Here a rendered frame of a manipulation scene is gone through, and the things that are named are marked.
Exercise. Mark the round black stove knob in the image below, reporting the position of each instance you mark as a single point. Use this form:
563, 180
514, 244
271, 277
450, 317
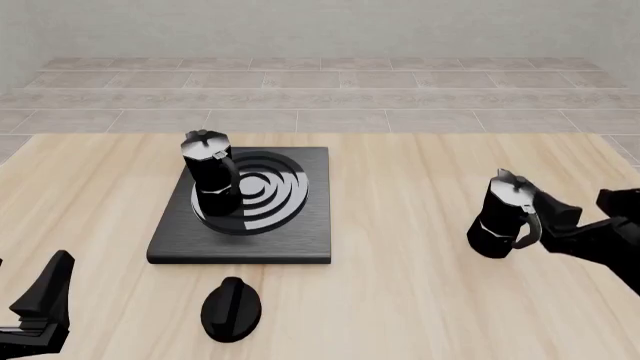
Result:
231, 311

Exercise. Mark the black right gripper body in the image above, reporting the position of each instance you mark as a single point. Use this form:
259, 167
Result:
587, 242

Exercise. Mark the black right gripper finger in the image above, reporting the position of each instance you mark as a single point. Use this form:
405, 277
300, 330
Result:
557, 215
620, 202

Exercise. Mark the flat black stove plate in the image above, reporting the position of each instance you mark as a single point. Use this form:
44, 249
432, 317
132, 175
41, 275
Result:
300, 240

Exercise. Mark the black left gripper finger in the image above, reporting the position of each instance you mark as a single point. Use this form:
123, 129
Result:
47, 285

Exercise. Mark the black moka pot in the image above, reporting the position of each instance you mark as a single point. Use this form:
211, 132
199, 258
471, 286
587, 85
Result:
495, 225
212, 176

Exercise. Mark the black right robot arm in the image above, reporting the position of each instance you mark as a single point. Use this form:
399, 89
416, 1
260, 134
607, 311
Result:
625, 270

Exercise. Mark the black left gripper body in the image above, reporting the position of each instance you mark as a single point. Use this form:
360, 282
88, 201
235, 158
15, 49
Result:
30, 337

